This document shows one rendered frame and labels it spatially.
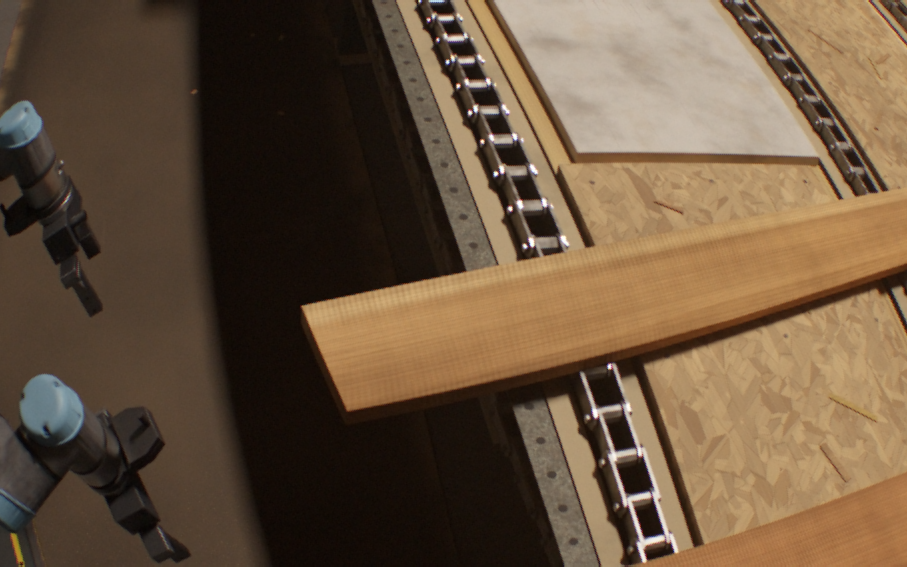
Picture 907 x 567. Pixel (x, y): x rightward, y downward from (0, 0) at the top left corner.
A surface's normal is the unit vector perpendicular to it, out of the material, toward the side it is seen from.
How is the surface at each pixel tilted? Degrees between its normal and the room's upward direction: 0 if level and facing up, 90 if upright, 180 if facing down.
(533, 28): 0
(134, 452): 25
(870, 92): 0
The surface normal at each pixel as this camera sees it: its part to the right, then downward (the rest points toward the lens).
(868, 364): 0.11, -0.70
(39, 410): -0.18, -0.44
